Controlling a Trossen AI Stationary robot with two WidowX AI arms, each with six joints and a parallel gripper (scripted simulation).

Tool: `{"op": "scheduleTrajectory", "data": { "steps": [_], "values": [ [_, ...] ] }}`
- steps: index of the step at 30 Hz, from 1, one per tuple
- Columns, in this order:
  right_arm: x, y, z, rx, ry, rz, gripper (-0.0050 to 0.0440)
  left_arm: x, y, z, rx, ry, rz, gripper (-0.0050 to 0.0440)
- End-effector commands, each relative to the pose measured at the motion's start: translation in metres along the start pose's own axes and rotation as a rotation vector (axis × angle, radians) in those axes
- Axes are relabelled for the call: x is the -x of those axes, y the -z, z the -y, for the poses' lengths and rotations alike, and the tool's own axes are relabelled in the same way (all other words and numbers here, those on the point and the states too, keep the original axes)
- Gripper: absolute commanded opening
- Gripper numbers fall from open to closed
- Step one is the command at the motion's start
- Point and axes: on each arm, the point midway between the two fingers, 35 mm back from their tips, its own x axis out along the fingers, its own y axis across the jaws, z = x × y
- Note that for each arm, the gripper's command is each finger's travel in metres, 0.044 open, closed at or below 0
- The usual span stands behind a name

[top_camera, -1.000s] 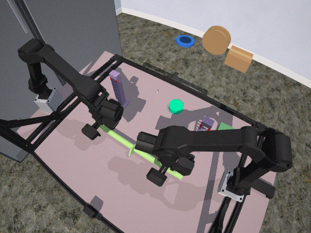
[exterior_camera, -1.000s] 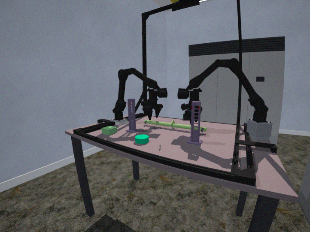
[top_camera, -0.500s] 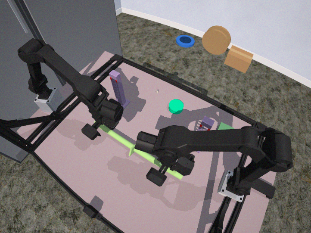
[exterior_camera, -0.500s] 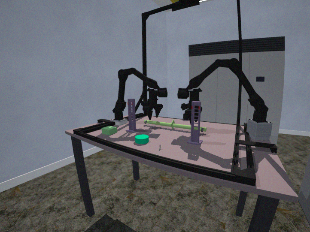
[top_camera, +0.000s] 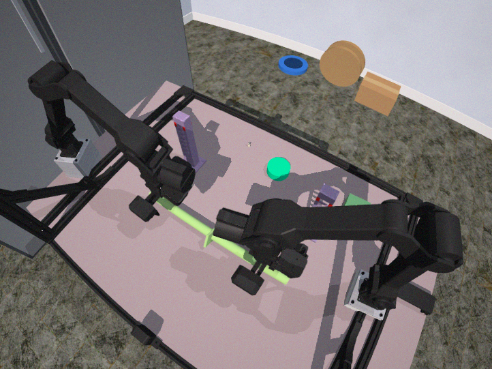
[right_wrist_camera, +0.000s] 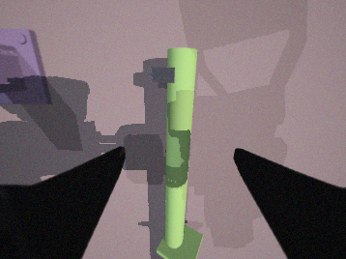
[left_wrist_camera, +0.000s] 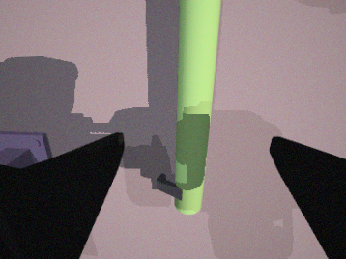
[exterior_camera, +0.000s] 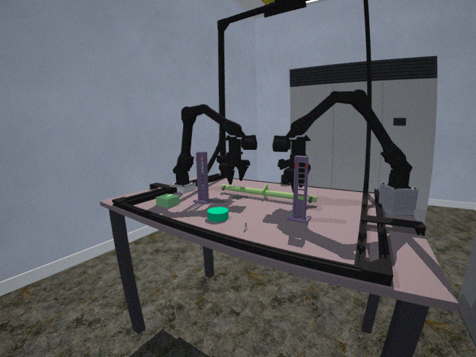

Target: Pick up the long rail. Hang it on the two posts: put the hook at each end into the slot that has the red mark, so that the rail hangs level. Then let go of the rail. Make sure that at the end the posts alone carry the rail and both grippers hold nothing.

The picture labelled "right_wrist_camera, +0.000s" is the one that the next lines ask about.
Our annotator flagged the light green long rod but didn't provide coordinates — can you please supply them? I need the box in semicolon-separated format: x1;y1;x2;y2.
149;47;203;259

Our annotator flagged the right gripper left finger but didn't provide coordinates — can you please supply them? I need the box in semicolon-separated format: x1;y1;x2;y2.
0;147;126;259

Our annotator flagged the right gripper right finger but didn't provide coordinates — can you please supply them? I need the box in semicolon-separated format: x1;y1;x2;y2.
234;148;346;259

